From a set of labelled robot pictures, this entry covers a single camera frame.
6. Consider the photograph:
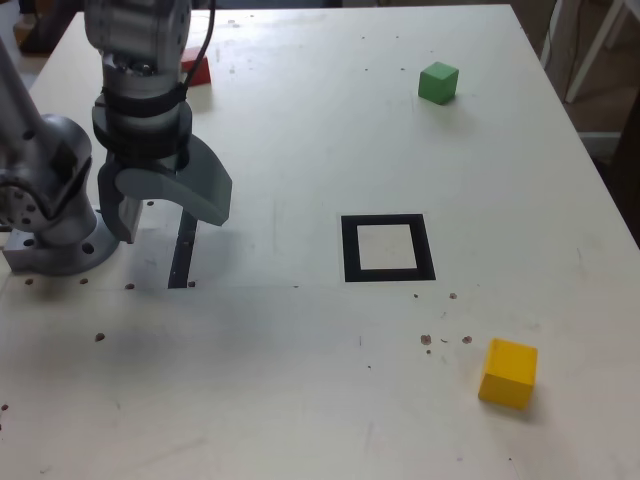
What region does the black tape square outline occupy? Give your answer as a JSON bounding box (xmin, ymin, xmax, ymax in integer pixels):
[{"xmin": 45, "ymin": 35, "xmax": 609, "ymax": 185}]
[{"xmin": 340, "ymin": 213, "xmax": 437, "ymax": 284}]

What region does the red cube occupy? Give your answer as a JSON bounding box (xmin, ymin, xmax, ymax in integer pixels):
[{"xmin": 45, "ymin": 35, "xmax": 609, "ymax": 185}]
[{"xmin": 179, "ymin": 48, "xmax": 214, "ymax": 87}]

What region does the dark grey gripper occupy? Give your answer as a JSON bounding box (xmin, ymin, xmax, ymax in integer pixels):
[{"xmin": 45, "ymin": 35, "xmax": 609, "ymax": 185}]
[{"xmin": 97, "ymin": 137, "xmax": 234, "ymax": 245}]

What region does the black cable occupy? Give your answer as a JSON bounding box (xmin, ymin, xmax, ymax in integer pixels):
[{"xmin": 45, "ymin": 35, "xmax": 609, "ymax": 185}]
[{"xmin": 180, "ymin": 0, "xmax": 217, "ymax": 90}]

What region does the green cube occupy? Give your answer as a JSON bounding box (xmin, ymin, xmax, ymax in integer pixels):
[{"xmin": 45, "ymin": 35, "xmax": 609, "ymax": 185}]
[{"xmin": 417, "ymin": 61, "xmax": 461, "ymax": 106}]

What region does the black tape strip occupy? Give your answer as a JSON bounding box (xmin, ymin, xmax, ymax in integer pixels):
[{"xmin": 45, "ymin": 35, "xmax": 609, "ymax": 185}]
[{"xmin": 167, "ymin": 209, "xmax": 200, "ymax": 290}]

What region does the yellow cube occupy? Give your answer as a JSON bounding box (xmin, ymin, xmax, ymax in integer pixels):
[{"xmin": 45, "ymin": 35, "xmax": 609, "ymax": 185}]
[{"xmin": 477, "ymin": 337, "xmax": 540, "ymax": 412}]

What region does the white furniture frame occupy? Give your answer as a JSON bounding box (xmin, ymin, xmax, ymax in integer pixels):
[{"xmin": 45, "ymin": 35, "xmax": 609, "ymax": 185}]
[{"xmin": 565, "ymin": 0, "xmax": 640, "ymax": 105}]

